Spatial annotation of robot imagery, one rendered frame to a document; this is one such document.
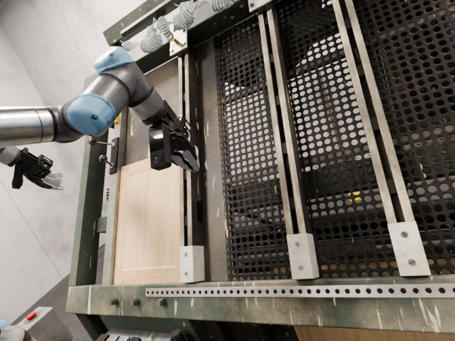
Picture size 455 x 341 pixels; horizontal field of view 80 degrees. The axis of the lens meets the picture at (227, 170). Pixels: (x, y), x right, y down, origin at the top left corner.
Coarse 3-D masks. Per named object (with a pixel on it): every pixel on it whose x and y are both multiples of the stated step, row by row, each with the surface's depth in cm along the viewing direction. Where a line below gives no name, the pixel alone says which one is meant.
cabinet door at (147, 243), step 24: (144, 168) 131; (168, 168) 123; (120, 192) 136; (144, 192) 127; (168, 192) 119; (120, 216) 132; (144, 216) 123; (168, 216) 116; (120, 240) 128; (144, 240) 120; (168, 240) 113; (120, 264) 124; (144, 264) 116; (168, 264) 110
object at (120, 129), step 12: (120, 120) 148; (120, 132) 146; (120, 144) 144; (120, 156) 142; (120, 168) 140; (108, 204) 135; (108, 216) 133; (108, 228) 131; (108, 240) 129; (108, 252) 126; (108, 264) 125; (108, 276) 123
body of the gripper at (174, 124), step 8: (168, 104) 70; (160, 112) 63; (168, 112) 69; (144, 120) 64; (152, 120) 63; (160, 120) 66; (168, 120) 68; (176, 120) 71; (184, 120) 72; (176, 128) 68; (184, 128) 73; (192, 128) 75; (176, 136) 67; (184, 136) 69; (176, 144) 69; (184, 144) 69
